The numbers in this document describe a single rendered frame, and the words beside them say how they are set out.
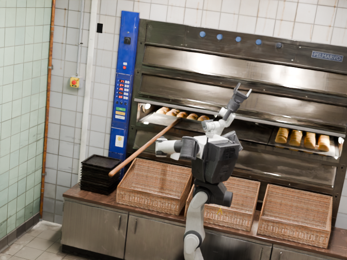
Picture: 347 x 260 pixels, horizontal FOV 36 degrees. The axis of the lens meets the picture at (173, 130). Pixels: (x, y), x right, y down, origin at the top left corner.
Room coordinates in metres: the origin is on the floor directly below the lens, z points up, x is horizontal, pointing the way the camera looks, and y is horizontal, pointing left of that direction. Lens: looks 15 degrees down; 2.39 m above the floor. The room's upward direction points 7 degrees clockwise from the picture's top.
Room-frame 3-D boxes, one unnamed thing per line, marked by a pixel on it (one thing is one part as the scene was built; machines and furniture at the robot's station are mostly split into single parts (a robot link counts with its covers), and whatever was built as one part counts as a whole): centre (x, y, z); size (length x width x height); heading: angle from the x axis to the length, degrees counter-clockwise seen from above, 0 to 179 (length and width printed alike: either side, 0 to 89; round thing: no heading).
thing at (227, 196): (3.70, -0.34, 1.00); 0.28 x 0.13 x 0.18; 76
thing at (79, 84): (4.86, 0.94, 1.46); 0.10 x 0.07 x 0.10; 77
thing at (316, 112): (4.56, -0.53, 1.54); 1.79 x 0.11 x 0.19; 77
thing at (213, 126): (3.74, -0.27, 1.46); 0.10 x 0.07 x 0.09; 131
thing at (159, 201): (4.43, 0.10, 0.72); 0.56 x 0.49 x 0.28; 78
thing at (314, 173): (4.56, -0.53, 1.02); 1.79 x 0.11 x 0.19; 77
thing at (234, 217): (4.29, -0.49, 0.72); 0.56 x 0.49 x 0.28; 78
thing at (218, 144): (3.69, -0.30, 1.26); 0.34 x 0.30 x 0.36; 131
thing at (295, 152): (4.58, -0.54, 1.16); 1.80 x 0.06 x 0.04; 77
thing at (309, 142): (4.85, -1.20, 1.21); 0.61 x 0.48 x 0.06; 167
